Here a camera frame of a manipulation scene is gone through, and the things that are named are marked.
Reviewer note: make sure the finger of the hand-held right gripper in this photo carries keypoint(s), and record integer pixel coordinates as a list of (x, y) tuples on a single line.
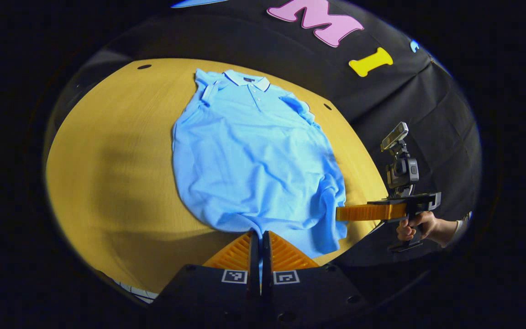
[(368, 212)]

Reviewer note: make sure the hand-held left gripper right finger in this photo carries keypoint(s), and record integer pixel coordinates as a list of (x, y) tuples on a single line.
[(266, 260)]

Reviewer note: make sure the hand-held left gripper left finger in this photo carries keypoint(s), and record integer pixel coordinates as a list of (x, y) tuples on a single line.
[(254, 260)]

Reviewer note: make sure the light blue T-shirt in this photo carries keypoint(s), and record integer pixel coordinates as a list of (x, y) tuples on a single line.
[(244, 160)]

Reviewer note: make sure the white striped cloth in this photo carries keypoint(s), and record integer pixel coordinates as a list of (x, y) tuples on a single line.
[(142, 292)]

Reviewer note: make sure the black backdrop cloth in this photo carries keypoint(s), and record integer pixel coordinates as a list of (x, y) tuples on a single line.
[(244, 41)]

